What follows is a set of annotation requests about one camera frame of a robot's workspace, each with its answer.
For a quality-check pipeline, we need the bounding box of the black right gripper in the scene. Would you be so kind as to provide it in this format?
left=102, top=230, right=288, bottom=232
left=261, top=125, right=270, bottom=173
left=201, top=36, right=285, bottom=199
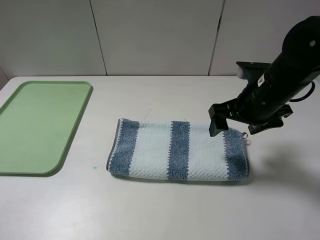
left=208, top=96, right=293, bottom=137

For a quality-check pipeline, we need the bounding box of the blue white striped towel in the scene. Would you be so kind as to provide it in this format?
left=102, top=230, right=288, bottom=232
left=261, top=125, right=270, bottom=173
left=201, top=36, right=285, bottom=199
left=106, top=118, right=250, bottom=182

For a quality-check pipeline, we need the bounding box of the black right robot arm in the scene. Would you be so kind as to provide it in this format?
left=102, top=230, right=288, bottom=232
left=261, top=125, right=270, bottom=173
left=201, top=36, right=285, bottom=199
left=208, top=16, right=320, bottom=137

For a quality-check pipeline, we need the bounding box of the light green plastic tray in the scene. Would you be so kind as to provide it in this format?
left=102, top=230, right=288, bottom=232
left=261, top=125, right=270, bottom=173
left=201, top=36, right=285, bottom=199
left=0, top=81, right=93, bottom=176

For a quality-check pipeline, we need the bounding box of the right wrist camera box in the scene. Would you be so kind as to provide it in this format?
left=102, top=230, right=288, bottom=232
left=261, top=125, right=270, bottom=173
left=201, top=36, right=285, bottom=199
left=236, top=61, right=271, bottom=84

